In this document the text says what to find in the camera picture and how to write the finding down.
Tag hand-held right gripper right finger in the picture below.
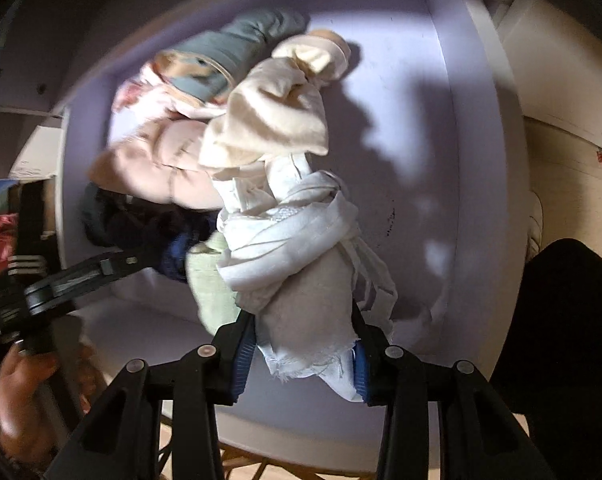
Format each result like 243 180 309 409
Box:
348 305 564 480

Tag person's left hand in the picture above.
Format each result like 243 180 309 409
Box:
0 342 99 461

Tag white drawer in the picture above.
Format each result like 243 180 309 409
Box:
56 0 526 406

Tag pink cloth bundle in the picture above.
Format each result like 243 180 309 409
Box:
112 57 226 121

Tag black striped garment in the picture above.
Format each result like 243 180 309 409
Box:
8 180 59 276

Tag grey-green cloth beige trim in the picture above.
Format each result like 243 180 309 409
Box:
156 7 312 106

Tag white cloth bundle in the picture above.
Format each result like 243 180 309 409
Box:
213 152 432 403

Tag person's black trouser leg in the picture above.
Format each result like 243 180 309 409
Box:
491 237 602 480

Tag white shoe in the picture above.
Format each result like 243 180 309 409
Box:
526 192 546 261

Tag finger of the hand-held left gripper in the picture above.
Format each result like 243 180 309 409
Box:
23 251 162 311

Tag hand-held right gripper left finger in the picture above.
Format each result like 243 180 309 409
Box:
43 310 259 480

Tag black knit cloth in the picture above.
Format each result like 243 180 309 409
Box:
78 182 216 261

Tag cream cloth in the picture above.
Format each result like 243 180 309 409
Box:
198 27 354 171

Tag olive green knit hat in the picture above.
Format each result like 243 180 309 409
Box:
185 240 244 336

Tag peach padded garment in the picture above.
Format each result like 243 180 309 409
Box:
88 117 224 211

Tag white furniture panel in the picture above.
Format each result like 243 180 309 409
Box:
496 0 602 131

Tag dark blue cloth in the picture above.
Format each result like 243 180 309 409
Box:
156 232 206 283

